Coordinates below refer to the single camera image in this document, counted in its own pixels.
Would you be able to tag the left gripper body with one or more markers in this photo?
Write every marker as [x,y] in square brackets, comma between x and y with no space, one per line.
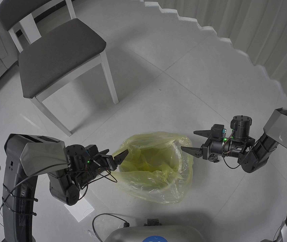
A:
[107,162]

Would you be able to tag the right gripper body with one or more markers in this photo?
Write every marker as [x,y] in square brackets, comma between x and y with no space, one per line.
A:
[213,149]

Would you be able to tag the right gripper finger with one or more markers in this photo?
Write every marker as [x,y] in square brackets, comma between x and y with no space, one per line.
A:
[195,152]
[205,133]

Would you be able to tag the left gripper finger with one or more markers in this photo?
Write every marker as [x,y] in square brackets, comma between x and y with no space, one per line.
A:
[104,152]
[119,157]

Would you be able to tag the yellow plastic bag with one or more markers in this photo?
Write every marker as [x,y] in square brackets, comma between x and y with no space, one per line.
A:
[153,188]

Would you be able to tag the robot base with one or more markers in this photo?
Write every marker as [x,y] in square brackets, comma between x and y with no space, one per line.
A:
[158,233]

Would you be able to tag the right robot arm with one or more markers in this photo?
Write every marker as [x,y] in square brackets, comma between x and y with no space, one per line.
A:
[282,130]

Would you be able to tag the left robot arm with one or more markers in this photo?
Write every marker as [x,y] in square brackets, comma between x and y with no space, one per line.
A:
[42,155]

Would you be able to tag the crumpled black plastic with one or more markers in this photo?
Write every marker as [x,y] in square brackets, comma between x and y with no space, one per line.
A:
[213,158]

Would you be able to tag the grey and white chair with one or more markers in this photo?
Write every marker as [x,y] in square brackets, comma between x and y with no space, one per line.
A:
[60,57]

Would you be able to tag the white curtain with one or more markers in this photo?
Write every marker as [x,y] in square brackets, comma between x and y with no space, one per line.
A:
[259,16]

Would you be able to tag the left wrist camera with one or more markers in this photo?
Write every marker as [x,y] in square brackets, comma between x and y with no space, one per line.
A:
[91,150]

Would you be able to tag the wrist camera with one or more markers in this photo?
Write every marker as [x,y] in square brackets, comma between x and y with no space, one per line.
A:
[91,150]
[218,131]

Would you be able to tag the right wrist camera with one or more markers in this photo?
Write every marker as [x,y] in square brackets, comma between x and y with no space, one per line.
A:
[218,131]

